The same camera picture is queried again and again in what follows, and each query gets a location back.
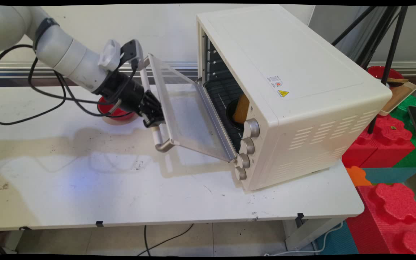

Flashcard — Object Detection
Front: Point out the warning sticker label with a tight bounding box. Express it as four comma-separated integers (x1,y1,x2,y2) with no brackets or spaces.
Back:
268,75,290,98

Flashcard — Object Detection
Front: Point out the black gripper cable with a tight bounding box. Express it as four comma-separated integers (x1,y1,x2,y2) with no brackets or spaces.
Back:
0,44,133,126

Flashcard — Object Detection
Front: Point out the small red foam block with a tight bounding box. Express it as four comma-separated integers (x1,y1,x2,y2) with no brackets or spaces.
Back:
342,115,416,169

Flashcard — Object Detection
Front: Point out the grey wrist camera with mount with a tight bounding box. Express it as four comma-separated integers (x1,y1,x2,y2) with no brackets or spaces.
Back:
98,39,146,71

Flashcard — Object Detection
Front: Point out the white floor cable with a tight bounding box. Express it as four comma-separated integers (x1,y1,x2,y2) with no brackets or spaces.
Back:
265,222,344,256

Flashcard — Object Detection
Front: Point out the large red foam block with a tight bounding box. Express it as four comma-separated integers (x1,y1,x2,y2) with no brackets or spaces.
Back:
346,182,416,255

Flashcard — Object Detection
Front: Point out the black floor cable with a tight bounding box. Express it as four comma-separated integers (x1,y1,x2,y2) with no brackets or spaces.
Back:
138,224,194,256

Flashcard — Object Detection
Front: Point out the black tripod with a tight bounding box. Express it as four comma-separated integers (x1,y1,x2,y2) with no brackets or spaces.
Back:
332,5,409,135

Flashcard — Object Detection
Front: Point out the aluminium wall rail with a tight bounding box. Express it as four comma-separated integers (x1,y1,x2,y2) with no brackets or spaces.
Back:
0,61,416,86

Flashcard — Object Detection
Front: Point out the teal foam floor mat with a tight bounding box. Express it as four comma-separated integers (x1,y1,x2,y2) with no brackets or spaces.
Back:
316,220,359,255

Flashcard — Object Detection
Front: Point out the golden bread loaf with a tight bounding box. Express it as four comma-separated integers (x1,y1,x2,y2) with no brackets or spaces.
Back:
232,94,251,124

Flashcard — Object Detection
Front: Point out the orange foam block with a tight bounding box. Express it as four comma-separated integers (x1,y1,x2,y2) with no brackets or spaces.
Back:
346,166,373,187

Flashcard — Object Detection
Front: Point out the red bowl with black rim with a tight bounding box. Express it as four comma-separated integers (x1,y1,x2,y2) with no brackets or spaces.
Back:
97,96,139,122

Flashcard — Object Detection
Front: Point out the black oven wire rack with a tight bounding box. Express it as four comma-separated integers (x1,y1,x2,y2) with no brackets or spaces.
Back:
203,77,245,152

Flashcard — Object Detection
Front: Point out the beige wooden tray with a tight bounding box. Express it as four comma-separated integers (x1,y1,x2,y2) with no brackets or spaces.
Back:
379,81,416,116

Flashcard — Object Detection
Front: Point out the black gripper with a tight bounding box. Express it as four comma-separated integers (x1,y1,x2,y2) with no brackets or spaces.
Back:
92,70,165,128

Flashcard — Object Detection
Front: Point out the glass oven door with handle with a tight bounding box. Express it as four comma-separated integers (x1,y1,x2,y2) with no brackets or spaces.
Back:
138,53,238,163

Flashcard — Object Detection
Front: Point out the cream toaster oven body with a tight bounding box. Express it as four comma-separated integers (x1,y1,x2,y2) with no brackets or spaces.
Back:
196,4,393,192

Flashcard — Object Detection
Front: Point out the black camera cable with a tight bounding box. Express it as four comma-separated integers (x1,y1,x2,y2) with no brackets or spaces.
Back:
27,57,138,107

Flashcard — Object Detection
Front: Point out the teal foam block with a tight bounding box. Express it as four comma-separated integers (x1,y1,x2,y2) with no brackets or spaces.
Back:
361,167,416,186

